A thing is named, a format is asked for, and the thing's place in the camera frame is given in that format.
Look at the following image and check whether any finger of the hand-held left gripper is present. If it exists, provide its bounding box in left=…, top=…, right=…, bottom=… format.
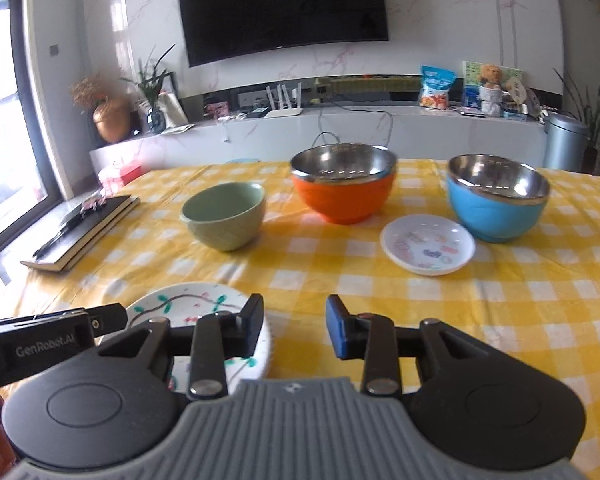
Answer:
left=87, top=303, right=129, bottom=337

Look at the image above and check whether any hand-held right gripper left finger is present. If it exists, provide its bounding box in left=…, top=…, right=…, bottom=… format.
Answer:
left=97, top=292, right=265, bottom=401

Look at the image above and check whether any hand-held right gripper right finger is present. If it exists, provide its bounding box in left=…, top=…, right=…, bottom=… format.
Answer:
left=326, top=294, right=486, bottom=395

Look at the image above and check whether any large white vine-painted plate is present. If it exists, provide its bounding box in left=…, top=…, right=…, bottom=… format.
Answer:
left=112, top=282, right=273, bottom=396

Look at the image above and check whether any green ceramic bowl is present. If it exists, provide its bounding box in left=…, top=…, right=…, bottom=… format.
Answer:
left=180, top=182, right=267, bottom=252

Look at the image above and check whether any small white stickered plate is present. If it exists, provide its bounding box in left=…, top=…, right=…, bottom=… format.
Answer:
left=380, top=214, right=476, bottom=276

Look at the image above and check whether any orange steel-lined bowl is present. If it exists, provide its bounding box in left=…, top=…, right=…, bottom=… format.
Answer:
left=290, top=143, right=397, bottom=225

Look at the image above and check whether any blue steel-lined bowl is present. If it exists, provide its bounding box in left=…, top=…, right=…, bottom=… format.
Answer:
left=446, top=154, right=551, bottom=243

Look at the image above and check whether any yellow checked tablecloth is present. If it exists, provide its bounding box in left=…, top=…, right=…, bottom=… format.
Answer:
left=0, top=159, right=600, bottom=466

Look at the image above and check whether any black notebook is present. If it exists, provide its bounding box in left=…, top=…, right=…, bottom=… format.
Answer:
left=20, top=195, right=141, bottom=273

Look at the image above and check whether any red tissue box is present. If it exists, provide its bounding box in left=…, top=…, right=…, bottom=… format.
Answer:
left=97, top=160, right=144, bottom=196

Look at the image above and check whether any copper vase with dried flowers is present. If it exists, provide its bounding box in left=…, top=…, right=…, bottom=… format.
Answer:
left=70, top=74, right=132, bottom=144

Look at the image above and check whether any green plant in dark vase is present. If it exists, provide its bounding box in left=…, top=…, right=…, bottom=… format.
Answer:
left=120, top=44, right=177, bottom=135

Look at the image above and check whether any white router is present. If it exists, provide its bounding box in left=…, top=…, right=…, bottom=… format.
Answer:
left=264, top=82, right=305, bottom=119

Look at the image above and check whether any white marble television console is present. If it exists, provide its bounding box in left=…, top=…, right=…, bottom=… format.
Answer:
left=89, top=102, right=548, bottom=176

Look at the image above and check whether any white paper bag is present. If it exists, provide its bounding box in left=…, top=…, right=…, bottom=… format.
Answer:
left=157, top=91, right=189, bottom=128

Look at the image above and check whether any dark framed glass door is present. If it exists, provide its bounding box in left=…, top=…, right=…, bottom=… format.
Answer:
left=0, top=0, right=77, bottom=281

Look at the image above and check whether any blue snack bag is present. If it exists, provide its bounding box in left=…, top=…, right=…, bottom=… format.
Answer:
left=419, top=65, right=457, bottom=110

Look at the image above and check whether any silver trash can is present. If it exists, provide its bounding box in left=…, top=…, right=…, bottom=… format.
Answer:
left=544, top=112, right=590, bottom=171

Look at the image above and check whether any round wooden sign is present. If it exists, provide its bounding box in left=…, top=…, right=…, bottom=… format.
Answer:
left=502, top=79, right=527, bottom=107

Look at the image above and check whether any brown teddy bear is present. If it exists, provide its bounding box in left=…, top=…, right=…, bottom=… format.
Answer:
left=480, top=63, right=504, bottom=87

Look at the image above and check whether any tall potted leafy plant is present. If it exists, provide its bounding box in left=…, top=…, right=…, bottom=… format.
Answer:
left=555, top=67, right=600, bottom=173

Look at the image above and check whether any black cable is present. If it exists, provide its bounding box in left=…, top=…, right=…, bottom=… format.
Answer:
left=312, top=105, right=397, bottom=148

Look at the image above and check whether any wall-mounted black television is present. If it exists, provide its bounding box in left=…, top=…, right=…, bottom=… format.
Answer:
left=175, top=0, right=390, bottom=67

